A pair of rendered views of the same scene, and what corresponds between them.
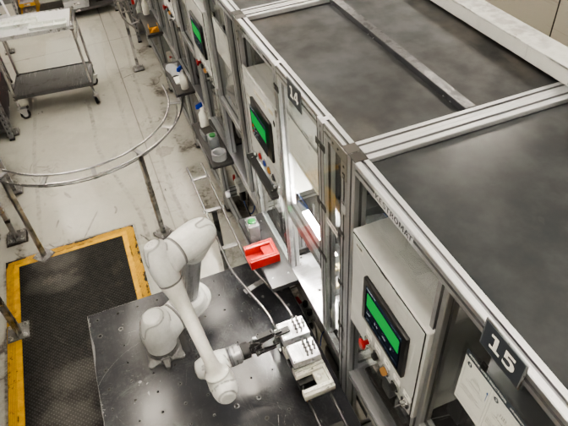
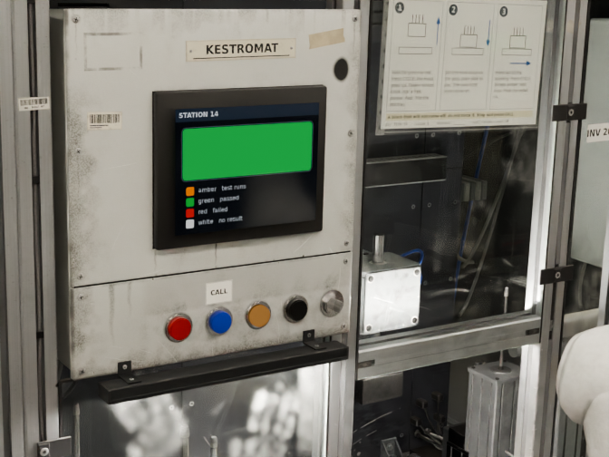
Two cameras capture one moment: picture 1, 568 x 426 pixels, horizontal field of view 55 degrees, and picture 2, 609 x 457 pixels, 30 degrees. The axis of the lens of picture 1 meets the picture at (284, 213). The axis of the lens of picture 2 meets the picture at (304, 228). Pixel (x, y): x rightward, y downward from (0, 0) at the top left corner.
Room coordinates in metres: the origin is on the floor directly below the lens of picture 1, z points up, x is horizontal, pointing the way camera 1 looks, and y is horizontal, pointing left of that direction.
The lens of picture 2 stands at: (2.27, 1.50, 1.89)
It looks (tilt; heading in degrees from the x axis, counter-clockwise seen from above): 13 degrees down; 256
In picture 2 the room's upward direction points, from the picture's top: 2 degrees clockwise
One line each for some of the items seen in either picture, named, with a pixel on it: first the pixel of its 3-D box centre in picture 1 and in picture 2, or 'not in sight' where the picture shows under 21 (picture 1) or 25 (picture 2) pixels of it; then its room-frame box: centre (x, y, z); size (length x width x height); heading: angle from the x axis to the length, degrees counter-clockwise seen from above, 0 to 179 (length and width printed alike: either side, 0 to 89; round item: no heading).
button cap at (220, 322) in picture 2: not in sight; (218, 321); (2.02, 0.07, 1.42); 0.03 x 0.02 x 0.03; 18
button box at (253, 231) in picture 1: (253, 228); not in sight; (2.04, 0.16, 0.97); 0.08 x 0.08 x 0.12; 18
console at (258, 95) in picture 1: (286, 124); (183, 173); (2.05, -0.05, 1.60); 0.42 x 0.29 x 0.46; 18
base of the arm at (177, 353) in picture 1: (163, 348); not in sight; (1.53, 0.65, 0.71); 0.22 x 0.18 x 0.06; 18
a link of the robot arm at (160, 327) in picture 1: (158, 328); not in sight; (1.55, 0.65, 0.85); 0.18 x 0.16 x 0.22; 136
